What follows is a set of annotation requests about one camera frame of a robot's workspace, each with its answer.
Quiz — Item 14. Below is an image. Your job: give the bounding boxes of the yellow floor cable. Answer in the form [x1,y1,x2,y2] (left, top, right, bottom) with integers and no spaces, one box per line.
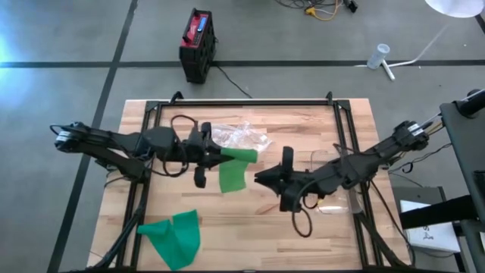
[305,0,342,22]

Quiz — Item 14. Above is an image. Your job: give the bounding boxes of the clear plastic container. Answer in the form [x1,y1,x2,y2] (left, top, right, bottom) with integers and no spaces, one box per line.
[309,149,364,216]

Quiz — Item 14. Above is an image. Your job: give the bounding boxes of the red and black box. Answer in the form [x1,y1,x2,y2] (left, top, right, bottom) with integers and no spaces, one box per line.
[178,8,217,84]

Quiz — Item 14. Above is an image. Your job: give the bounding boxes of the black aluminium rig frame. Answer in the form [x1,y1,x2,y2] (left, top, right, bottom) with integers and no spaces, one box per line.
[90,90,414,273]

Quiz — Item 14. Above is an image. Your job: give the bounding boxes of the black floor cable bundle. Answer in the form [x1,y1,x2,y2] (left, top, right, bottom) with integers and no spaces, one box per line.
[276,0,342,11]

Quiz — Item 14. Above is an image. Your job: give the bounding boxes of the white floor stand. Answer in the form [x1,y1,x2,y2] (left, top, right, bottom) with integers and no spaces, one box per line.
[354,0,485,81]

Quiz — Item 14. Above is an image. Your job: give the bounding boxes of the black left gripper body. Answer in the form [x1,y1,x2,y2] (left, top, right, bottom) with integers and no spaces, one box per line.
[180,121,223,189]

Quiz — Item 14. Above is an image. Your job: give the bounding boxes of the clear crumpled plastic bag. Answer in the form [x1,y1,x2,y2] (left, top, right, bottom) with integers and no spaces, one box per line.
[210,121,273,152]

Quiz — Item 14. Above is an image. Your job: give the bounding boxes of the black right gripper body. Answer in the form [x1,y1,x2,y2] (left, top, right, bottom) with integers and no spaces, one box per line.
[279,146,304,212]

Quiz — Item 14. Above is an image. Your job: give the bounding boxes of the dark green bandage piece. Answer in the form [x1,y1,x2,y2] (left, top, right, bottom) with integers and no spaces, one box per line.
[136,209,202,271]

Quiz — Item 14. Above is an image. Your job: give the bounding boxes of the light green elastic bandage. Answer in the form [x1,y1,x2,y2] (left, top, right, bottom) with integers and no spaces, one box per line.
[218,147,259,193]

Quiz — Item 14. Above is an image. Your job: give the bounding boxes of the grey flat box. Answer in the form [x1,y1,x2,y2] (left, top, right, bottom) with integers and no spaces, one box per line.
[390,185,446,228]

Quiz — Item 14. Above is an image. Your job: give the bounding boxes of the white box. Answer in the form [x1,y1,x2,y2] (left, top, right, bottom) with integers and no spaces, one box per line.
[399,199,462,253]

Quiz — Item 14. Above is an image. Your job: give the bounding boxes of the grey desk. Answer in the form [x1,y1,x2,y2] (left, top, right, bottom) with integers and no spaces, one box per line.
[439,89,485,273]

